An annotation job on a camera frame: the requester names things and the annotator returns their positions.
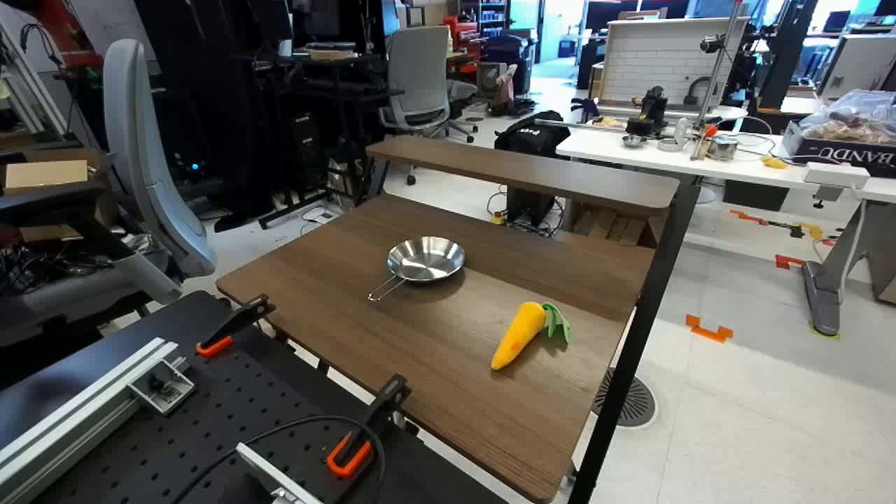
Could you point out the brown wooden table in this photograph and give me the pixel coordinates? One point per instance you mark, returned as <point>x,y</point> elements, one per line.
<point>420,352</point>

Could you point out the brown wooden raised shelf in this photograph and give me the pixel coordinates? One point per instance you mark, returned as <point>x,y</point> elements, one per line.
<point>521,172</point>

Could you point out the black backpack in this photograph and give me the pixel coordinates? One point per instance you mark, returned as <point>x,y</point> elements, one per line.
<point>532,134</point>

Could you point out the black metal table leg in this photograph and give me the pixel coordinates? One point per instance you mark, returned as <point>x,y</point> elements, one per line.
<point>644,326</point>

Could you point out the white desk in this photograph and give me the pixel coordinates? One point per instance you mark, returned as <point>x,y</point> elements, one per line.
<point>653,149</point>

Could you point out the round floor drain cover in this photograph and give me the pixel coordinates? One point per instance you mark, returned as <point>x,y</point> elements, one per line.
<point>636,404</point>

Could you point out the small black desk device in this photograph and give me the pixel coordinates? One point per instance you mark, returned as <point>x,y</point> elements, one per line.
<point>648,112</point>

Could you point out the black perforated breadboard table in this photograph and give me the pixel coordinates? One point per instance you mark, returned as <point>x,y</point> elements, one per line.
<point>233,410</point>

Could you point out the white pegboard panel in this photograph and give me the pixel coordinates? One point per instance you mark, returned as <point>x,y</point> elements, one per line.
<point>653,60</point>

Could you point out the grey high-back chair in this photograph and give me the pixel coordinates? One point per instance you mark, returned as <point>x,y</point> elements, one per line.
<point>142,169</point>

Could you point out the small orange floor tape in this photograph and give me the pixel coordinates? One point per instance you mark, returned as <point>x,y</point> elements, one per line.
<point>787,261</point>

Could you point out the black box with clear bag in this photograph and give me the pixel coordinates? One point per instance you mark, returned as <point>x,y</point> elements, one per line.
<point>840,140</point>

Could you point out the flat cardboard piece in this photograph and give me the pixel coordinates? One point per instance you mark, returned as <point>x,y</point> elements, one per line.
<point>45,175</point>

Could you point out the orange floor tape bracket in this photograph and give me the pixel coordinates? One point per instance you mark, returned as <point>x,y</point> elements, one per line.
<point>709,329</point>

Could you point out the short aluminium extrusion rail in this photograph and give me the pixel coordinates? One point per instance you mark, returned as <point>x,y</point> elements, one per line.
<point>270,477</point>

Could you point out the small metal corner bracket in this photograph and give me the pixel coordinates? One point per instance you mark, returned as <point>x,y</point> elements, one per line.
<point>163,385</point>

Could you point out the long aluminium extrusion rail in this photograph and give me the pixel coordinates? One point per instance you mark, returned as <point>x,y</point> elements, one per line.
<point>73,410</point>

